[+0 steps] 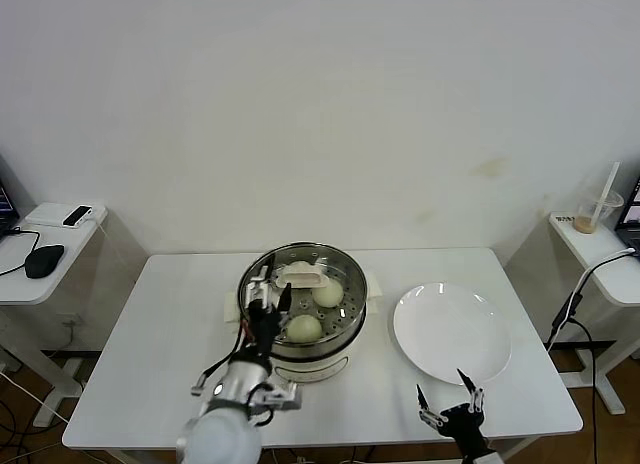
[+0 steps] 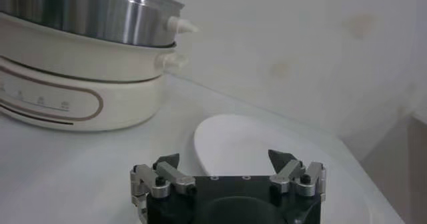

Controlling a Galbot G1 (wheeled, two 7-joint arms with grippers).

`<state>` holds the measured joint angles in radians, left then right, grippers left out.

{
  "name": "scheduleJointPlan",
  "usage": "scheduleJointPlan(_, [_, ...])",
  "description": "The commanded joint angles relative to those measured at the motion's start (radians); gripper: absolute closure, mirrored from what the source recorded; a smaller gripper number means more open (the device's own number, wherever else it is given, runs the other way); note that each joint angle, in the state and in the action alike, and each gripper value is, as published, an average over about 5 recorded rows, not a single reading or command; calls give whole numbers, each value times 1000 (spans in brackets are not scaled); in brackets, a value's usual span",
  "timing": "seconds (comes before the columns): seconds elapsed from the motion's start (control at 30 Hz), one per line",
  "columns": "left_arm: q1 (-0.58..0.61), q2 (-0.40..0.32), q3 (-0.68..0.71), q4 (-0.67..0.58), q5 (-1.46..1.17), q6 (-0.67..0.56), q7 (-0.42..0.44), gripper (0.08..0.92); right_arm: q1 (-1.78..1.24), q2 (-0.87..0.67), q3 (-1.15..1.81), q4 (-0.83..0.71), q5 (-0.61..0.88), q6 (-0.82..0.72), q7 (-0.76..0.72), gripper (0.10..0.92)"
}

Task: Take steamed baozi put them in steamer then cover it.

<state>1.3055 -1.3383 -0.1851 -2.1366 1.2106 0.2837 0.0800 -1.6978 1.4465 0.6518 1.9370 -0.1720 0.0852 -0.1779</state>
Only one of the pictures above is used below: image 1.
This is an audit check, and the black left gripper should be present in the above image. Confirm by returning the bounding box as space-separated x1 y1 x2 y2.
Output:
241 265 294 359

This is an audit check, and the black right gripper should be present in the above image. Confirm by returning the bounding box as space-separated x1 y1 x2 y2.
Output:
415 367 489 455

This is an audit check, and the glass lid with cream handle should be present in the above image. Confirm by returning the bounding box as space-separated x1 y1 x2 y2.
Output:
237 241 370 358

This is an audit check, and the white steamed baozi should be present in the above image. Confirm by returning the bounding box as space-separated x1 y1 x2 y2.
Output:
284 314 323 344
312 278 345 309

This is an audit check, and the stainless steel steamer basket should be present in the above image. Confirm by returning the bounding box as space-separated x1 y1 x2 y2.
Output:
236 241 369 359

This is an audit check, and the white round plate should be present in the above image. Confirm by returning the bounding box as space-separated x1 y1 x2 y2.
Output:
392 282 514 387

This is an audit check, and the cream electric cooking pot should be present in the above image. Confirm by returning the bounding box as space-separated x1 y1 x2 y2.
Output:
221 268 384 389

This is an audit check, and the black floor bar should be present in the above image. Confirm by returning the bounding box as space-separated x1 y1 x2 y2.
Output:
42 348 104 359
547 339 617 350

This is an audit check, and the white phone with black screen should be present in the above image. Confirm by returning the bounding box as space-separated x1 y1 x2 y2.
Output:
62 205 95 229

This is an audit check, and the white side table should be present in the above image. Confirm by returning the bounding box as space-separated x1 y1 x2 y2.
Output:
0 201 109 428
548 211 640 416

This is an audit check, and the clear plastic drink cup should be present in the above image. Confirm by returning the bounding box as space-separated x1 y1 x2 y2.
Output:
574 186 625 234

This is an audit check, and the black computer mouse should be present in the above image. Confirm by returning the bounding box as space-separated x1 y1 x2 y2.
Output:
24 244 67 280

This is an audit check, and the flat white box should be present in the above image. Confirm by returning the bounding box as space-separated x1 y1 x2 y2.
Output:
23 202 109 229

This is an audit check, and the dark laptop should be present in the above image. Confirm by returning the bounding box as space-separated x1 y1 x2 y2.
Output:
613 161 640 246
0 153 21 238

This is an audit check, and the white drinking straw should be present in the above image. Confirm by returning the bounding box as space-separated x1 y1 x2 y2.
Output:
592 162 621 230

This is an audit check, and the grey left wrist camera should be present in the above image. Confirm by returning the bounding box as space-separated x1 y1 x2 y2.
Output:
249 379 305 411

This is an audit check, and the black cable with adapter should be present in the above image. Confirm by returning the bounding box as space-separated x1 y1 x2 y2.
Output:
544 247 640 464

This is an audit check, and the black mouse cable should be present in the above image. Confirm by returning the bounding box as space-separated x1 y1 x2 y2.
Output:
0 225 42 278

